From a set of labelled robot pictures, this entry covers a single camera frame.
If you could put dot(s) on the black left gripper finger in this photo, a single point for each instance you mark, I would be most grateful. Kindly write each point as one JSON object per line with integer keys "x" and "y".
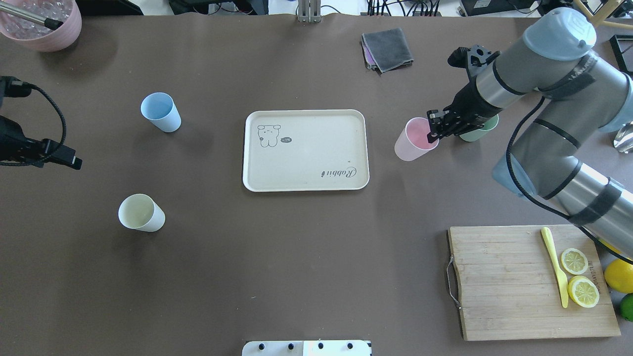
{"x": 57, "y": 153}

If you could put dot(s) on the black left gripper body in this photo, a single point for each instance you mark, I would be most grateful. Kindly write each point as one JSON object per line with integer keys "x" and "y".
{"x": 16, "y": 137}

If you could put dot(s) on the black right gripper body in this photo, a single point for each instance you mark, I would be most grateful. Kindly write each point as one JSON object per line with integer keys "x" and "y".
{"x": 468, "y": 102}

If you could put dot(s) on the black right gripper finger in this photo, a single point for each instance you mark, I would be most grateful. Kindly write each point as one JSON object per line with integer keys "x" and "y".
{"x": 440, "y": 120}
{"x": 439, "y": 132}

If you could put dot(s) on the pink cup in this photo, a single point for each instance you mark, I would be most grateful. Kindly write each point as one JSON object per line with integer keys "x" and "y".
{"x": 413, "y": 142}

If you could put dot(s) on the cream cup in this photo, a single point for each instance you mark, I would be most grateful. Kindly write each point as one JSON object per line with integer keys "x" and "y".
{"x": 140, "y": 212}

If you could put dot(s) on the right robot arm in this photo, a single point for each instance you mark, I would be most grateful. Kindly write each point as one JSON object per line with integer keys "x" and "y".
{"x": 583, "y": 94}

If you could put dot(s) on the cream rabbit tray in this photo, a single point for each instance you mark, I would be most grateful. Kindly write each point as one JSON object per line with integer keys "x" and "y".
{"x": 305, "y": 150}

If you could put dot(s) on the green cup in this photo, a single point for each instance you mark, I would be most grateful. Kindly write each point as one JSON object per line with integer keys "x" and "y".
{"x": 477, "y": 134}

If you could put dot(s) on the grey folded cloth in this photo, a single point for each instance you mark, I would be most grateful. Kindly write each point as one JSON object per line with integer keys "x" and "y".
{"x": 386, "y": 50}

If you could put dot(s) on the blue cup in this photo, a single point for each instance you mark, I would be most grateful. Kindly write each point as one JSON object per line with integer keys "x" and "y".
{"x": 159, "y": 108}

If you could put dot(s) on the pink bowl with ice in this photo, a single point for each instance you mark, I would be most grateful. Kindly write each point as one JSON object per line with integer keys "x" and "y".
{"x": 40, "y": 38}

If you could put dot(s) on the metal muddler tube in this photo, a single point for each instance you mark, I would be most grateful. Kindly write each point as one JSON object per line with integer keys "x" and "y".
{"x": 37, "y": 19}

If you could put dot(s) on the yellow plastic knife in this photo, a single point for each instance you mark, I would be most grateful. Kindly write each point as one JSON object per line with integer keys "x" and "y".
{"x": 561, "y": 277}

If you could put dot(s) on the metal scoop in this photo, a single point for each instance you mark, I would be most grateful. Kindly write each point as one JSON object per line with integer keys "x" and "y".
{"x": 623, "y": 140}

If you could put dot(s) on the wooden mug tree stand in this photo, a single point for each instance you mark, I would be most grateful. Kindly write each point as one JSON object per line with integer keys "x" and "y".
{"x": 600, "y": 18}

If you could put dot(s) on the wooden cutting board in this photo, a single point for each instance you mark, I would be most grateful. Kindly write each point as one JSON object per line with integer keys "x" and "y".
{"x": 507, "y": 290}

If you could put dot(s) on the lemon slice upper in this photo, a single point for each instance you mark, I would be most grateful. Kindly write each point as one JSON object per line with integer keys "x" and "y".
{"x": 574, "y": 261}

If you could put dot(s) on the lemon slice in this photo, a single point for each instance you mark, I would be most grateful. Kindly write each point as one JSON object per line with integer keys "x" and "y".
{"x": 583, "y": 292}
{"x": 574, "y": 261}

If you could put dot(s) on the lemon slice lower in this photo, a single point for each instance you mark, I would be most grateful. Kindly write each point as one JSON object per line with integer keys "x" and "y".
{"x": 583, "y": 292}

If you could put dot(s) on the yellow lemon near board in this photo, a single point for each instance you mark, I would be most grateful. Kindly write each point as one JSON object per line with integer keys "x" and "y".
{"x": 619, "y": 276}

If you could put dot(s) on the green lime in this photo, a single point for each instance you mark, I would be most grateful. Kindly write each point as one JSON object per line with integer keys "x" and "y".
{"x": 626, "y": 307}

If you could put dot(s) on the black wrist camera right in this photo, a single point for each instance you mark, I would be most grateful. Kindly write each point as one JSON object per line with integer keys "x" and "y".
{"x": 473, "y": 59}

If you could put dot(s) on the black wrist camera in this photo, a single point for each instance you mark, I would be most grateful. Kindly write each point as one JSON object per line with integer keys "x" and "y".
{"x": 14, "y": 88}
{"x": 473, "y": 59}

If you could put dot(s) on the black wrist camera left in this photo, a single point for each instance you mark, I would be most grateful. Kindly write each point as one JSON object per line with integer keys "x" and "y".
{"x": 14, "y": 88}

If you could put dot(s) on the aluminium frame post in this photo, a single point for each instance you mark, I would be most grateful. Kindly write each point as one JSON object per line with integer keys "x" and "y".
{"x": 309, "y": 11}

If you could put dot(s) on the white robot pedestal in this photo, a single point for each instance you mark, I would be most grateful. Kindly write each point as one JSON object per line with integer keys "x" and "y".
{"x": 308, "y": 348}

